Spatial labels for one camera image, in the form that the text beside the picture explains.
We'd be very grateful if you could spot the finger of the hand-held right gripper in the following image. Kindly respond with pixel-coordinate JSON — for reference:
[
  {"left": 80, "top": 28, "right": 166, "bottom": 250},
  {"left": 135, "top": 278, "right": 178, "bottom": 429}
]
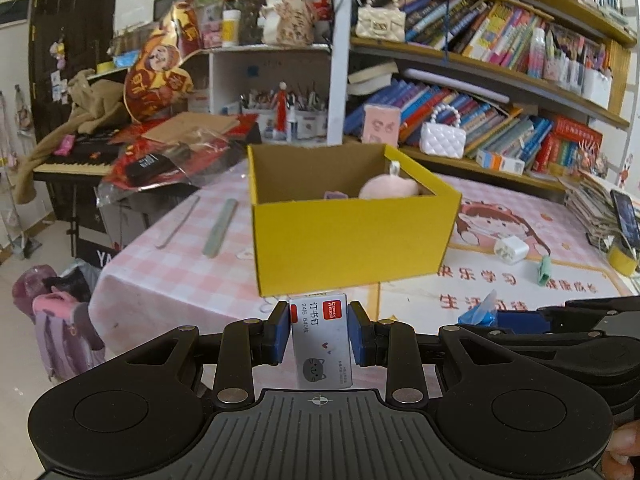
[{"left": 500, "top": 296, "right": 640, "bottom": 335}]

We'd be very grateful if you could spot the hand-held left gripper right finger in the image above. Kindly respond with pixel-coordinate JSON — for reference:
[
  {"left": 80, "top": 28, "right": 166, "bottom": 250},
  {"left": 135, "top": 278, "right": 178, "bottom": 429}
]
[{"left": 348, "top": 301, "right": 566, "bottom": 407}]

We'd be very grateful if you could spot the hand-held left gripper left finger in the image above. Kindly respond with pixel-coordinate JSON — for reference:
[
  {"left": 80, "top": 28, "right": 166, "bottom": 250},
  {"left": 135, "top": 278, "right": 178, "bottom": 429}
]
[{"left": 75, "top": 301, "right": 292, "bottom": 407}]

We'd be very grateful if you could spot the white staple box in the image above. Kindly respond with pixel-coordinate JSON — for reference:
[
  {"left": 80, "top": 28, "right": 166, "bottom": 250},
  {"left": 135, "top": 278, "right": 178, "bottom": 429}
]
[{"left": 289, "top": 296, "right": 353, "bottom": 390}]

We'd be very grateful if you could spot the yellow cardboard box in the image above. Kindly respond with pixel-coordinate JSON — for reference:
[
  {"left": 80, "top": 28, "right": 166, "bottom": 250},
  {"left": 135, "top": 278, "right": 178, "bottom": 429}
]
[{"left": 247, "top": 142, "right": 462, "bottom": 297}]

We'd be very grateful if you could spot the large pink plush toy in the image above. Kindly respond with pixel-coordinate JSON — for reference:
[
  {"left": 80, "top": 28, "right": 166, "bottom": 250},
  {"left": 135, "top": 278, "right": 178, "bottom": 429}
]
[{"left": 359, "top": 161, "right": 422, "bottom": 198}]

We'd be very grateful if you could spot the person's right hand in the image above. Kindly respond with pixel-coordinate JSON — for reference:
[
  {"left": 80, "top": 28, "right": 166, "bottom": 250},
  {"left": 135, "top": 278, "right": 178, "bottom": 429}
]
[{"left": 602, "top": 422, "right": 640, "bottom": 480}]

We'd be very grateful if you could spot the white charger plug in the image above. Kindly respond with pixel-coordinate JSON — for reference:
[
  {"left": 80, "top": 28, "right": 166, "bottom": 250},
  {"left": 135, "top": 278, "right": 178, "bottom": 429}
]
[{"left": 494, "top": 239, "right": 528, "bottom": 266}]

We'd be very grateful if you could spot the yellow tape roll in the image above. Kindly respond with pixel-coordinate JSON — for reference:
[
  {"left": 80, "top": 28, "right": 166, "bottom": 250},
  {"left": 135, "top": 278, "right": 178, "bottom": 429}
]
[{"left": 607, "top": 245, "right": 640, "bottom": 276}]

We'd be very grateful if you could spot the pink printed desk mat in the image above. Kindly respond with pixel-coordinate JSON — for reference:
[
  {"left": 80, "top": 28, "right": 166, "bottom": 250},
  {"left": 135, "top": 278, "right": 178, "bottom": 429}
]
[{"left": 90, "top": 160, "right": 640, "bottom": 361}]

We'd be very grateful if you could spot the stack of papers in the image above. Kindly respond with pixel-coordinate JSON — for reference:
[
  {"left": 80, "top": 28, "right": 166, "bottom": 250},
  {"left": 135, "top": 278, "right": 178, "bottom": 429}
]
[{"left": 565, "top": 170, "right": 640, "bottom": 246}]

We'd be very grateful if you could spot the black smartphone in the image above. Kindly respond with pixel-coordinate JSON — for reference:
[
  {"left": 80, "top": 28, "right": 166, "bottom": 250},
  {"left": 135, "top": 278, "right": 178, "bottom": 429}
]
[{"left": 611, "top": 189, "right": 640, "bottom": 251}]

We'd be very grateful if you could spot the thin metal strip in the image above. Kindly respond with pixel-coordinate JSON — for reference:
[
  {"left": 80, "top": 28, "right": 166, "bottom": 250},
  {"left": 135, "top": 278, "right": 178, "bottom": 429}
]
[{"left": 155, "top": 195, "right": 201, "bottom": 250}]

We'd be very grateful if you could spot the orange and white small box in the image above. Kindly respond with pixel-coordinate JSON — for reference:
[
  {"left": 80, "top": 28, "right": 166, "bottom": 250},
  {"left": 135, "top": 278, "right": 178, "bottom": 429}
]
[{"left": 475, "top": 150, "right": 526, "bottom": 176}]

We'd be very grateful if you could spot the white quilted handbag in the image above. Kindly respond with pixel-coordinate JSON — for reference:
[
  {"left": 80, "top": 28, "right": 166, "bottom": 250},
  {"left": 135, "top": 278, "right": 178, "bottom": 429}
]
[{"left": 420, "top": 105, "right": 466, "bottom": 158}]

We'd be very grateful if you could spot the row of colourful books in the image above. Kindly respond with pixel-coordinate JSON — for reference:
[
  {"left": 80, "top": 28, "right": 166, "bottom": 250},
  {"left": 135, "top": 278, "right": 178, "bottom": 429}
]
[{"left": 345, "top": 80, "right": 606, "bottom": 173}]

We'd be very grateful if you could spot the clear plastic bag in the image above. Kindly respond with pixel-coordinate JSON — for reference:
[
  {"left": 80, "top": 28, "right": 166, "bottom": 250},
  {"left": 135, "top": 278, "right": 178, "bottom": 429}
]
[{"left": 95, "top": 127, "right": 231, "bottom": 206}]

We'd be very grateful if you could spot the pink cylinder container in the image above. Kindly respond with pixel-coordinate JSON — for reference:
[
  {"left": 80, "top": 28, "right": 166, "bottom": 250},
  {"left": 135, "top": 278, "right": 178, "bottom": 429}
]
[{"left": 363, "top": 105, "right": 401, "bottom": 146}]

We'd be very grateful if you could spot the white pen holder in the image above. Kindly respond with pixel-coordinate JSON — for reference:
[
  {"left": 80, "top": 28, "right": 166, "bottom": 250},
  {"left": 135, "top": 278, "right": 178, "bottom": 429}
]
[{"left": 240, "top": 85, "right": 328, "bottom": 141}]

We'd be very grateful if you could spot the small black box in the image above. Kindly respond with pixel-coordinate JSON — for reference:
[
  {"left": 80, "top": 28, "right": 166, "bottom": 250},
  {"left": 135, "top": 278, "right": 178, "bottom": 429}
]
[{"left": 125, "top": 152, "right": 173, "bottom": 186}]

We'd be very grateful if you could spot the brown cardboard sheet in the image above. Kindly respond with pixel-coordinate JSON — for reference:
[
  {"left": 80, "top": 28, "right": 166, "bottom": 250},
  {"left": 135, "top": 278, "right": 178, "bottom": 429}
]
[{"left": 145, "top": 112, "right": 241, "bottom": 143}]

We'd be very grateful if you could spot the red dressed figurine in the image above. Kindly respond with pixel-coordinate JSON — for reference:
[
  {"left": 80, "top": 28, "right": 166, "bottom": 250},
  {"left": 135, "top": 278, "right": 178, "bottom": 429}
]
[{"left": 274, "top": 82, "right": 291, "bottom": 133}]

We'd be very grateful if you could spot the pink backpack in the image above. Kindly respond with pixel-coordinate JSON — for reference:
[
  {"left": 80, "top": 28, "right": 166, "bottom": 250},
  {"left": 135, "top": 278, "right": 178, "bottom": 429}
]
[{"left": 12, "top": 260, "right": 106, "bottom": 381}]

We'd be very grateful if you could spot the white shelf unit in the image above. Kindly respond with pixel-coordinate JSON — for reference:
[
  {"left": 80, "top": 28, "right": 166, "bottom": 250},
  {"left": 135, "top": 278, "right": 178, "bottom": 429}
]
[{"left": 207, "top": 45, "right": 333, "bottom": 116}]

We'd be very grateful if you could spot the black piano keyboard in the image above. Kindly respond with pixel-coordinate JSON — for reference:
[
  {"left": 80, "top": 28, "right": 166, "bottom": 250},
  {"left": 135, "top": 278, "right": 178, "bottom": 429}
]
[{"left": 32, "top": 130, "right": 126, "bottom": 181}]

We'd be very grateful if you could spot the wooden bookshelf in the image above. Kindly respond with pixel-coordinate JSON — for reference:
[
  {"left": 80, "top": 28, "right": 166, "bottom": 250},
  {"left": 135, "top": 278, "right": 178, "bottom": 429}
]
[{"left": 330, "top": 0, "right": 640, "bottom": 196}]

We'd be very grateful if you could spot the red gold cartoon decoration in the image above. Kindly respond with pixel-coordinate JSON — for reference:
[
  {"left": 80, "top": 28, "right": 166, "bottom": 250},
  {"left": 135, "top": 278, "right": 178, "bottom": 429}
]
[{"left": 124, "top": 0, "right": 196, "bottom": 121}]

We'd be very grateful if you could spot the row of thin books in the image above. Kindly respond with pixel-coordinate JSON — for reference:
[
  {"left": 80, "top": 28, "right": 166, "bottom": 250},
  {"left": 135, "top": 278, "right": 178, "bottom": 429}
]
[{"left": 400, "top": 0, "right": 551, "bottom": 76}]

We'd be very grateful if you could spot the brown cloth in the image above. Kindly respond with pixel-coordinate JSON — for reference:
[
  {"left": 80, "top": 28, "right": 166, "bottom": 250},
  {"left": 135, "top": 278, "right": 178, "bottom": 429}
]
[{"left": 12, "top": 70, "right": 131, "bottom": 206}]

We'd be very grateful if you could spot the white cup with yellow label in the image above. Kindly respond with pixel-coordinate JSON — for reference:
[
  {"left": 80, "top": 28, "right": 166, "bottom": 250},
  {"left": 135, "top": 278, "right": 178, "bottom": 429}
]
[{"left": 221, "top": 9, "right": 241, "bottom": 43}]

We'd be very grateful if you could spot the cream plush rabbit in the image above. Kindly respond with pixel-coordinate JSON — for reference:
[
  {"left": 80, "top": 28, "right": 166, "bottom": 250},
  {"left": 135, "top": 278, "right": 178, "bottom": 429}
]
[{"left": 260, "top": 0, "right": 316, "bottom": 46}]

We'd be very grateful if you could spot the dark door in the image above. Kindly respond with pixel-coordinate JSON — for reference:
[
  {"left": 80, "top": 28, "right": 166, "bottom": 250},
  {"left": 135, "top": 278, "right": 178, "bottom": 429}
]
[{"left": 30, "top": 0, "right": 121, "bottom": 106}]

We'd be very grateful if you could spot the cream handbag with pearl handle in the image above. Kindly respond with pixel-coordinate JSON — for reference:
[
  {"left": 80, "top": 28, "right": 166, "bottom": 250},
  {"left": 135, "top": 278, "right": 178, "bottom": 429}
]
[{"left": 356, "top": 0, "right": 407, "bottom": 43}]

